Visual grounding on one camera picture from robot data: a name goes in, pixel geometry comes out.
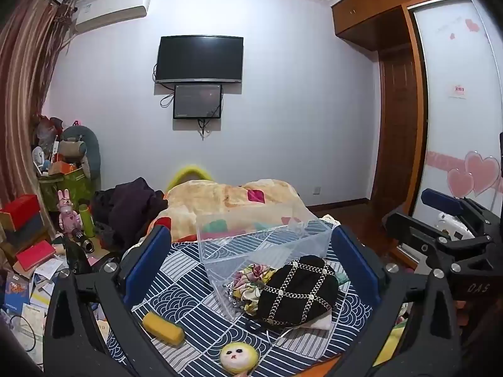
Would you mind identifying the black hat with chain pattern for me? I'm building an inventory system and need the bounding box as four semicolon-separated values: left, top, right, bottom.
255;255;341;328

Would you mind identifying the white air conditioner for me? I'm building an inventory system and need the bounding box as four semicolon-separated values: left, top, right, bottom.
74;0;152;34

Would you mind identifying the blue white patterned bedsheet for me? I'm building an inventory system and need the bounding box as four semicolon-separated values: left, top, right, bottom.
105;214;375;377

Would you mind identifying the round doll face plush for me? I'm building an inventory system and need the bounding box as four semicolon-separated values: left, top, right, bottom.
219;342;260;376

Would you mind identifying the small black wall monitor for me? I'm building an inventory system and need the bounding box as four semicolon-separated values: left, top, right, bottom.
173;84;223;120

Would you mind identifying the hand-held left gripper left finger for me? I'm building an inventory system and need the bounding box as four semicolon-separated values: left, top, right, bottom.
42;224;177;377

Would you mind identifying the red box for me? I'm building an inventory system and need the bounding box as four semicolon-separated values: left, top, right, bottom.
0;194;42;231

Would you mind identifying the yellow sponge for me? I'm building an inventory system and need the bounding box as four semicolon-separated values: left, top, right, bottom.
142;311;185;347

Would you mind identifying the grey box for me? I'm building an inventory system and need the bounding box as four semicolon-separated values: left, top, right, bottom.
3;215;45;245

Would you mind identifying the grey plush pillow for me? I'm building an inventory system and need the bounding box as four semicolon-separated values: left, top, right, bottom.
60;124;102;182

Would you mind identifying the floral patterned cloth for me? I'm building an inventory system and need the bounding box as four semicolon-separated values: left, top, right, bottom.
227;263;282;315

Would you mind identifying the white wardrobe door with hearts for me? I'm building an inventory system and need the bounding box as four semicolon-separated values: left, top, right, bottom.
409;0;503;221

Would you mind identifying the clear plastic storage box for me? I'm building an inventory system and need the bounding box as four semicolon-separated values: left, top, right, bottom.
196;209;334;320

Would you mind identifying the green bottle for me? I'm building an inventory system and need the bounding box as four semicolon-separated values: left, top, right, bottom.
78;203;96;238

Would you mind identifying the wall-mounted black television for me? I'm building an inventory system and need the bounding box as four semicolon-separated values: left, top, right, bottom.
154;35;245;85

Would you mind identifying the striped brown curtain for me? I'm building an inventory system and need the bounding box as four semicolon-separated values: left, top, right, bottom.
0;0;76;207

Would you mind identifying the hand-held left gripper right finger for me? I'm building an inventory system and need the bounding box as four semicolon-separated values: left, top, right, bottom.
326;225;463;377

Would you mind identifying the patterned beige blanket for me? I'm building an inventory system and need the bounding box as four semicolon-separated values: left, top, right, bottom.
143;178;316;244

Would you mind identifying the black cylindrical lens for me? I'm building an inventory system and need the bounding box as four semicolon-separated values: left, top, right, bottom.
72;229;96;254

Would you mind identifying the pink rabbit figure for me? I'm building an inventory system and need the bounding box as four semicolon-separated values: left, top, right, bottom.
58;189;84;239

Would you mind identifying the dark clothes pile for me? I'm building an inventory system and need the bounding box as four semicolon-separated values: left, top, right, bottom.
91;177;169;253

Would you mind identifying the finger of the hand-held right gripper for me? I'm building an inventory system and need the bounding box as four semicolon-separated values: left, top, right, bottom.
420;188;496;240
382;211;486;270

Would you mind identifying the white plastic device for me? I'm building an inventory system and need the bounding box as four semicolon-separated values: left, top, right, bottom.
434;211;474;241

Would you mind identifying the red book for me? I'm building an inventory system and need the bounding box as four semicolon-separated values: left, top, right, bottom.
15;240;57;272

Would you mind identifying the green shopping bag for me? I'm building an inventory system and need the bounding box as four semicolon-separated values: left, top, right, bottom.
38;166;96;213

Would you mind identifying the wooden overhead cabinet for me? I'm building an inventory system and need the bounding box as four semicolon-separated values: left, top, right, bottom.
331;0;503;52

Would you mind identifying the pile of papers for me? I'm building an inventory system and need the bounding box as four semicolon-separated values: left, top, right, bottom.
0;255;76;366

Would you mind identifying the blue book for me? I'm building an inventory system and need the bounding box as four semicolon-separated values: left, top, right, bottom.
3;272;31;315

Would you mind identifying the small white fan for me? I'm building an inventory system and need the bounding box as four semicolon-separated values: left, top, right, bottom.
31;146;46;174

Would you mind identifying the yellow fuzzy cushion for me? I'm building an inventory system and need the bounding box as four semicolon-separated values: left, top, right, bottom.
165;164;215;191

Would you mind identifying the brown wooden door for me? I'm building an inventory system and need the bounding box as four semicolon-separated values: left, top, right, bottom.
376;48;424;217

